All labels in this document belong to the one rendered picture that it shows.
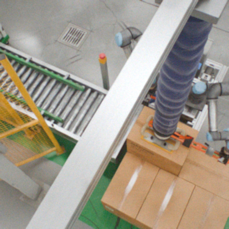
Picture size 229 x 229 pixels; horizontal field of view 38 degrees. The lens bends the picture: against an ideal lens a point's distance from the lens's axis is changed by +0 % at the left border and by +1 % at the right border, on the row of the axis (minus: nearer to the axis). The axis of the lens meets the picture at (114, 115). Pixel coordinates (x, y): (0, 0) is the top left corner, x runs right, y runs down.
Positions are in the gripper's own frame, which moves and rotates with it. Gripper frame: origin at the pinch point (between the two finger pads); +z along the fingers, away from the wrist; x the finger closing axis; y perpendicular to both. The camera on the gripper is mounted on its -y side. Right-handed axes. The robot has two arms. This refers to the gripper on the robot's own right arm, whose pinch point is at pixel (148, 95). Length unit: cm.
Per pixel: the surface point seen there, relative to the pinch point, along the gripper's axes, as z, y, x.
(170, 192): 53, 62, -65
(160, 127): -26, 29, -36
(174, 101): -81, 35, -36
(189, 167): 53, 68, -31
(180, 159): 13, 55, -41
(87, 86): 49, -79, 2
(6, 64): -95, -82, -73
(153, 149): 13, 29, -44
